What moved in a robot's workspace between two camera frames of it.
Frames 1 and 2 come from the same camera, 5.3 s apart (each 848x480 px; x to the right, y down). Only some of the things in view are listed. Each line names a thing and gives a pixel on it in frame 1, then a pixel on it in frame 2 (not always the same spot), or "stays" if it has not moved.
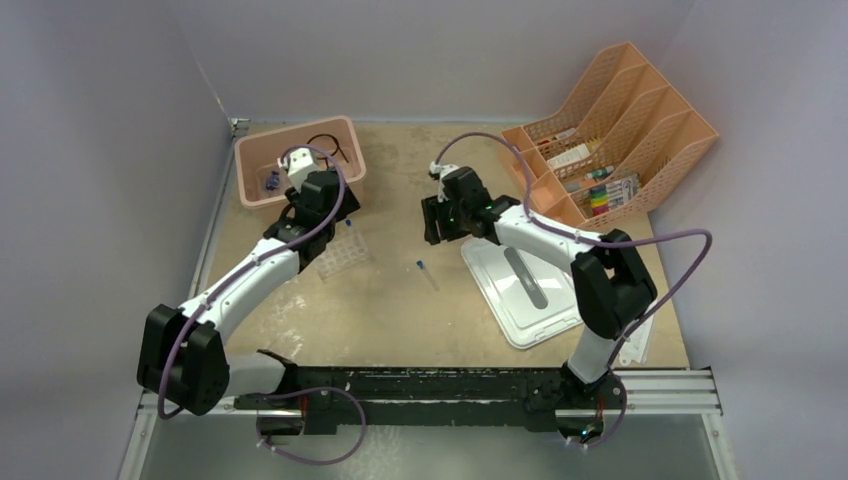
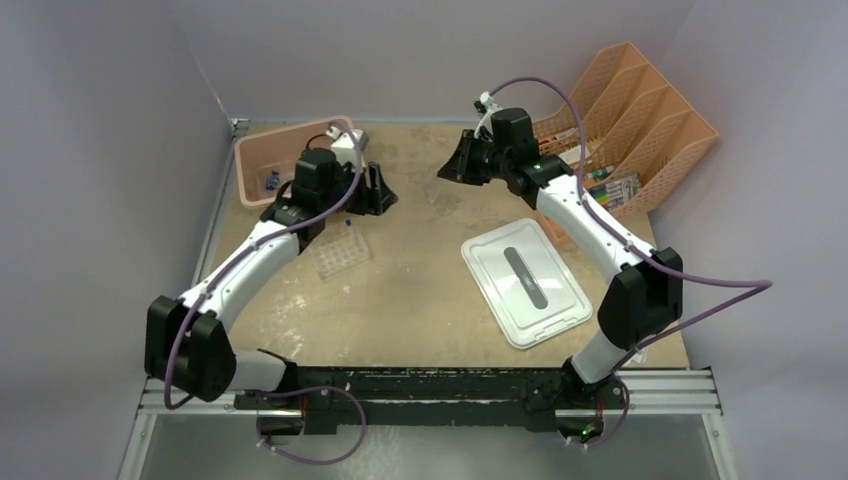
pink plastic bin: x=260 y=179 stays
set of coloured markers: x=603 y=198 stays
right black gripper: x=433 y=211 -> x=460 y=168
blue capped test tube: x=421 y=265 -> x=431 y=190
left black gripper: x=346 y=206 -> x=374 y=200
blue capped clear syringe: x=273 y=180 stays
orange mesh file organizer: x=609 y=144 stays
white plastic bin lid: x=532 y=299 stays
